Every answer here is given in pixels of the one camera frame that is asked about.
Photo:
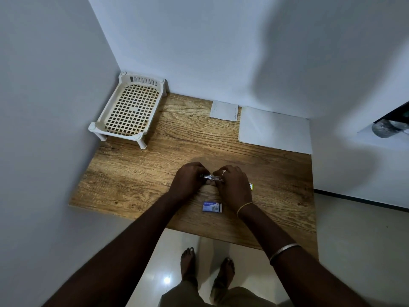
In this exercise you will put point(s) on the person's right hand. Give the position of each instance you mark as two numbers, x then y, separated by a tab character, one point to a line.
235	191

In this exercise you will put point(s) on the person's left hand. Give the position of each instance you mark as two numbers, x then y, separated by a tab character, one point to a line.
188	182

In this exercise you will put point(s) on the yellow and silver stapler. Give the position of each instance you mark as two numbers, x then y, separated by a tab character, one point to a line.
212	178

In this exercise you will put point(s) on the small blue staple box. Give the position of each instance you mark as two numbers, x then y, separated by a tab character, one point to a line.
211	207

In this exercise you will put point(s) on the large white paper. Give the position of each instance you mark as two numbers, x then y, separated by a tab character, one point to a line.
274	129

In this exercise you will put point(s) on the small white paper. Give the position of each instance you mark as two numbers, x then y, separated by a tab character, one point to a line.
223	110

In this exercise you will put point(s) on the white plastic lattice tray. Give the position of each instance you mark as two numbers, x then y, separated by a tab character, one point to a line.
131	107

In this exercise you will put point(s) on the person's right forearm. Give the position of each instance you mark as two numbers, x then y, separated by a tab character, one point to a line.
297	262

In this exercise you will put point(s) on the person's left forearm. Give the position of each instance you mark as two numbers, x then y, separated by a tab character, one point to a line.
118	252

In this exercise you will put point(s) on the person's left foot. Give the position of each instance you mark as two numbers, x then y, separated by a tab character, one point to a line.
189	265

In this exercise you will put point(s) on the person's foot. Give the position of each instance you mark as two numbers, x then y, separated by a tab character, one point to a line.
224	274
189	265

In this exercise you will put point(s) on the person's right foot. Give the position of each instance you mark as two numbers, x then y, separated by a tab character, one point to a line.
224	274

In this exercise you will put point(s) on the yellow wrist thread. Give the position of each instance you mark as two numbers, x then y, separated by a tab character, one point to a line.
245	207

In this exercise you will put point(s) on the silver bangle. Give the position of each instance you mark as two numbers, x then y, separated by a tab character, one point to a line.
286	250

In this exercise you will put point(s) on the olive trousers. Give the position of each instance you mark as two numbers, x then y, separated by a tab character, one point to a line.
220	297

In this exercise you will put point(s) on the grey round container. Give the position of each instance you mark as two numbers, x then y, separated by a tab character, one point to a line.
386	127

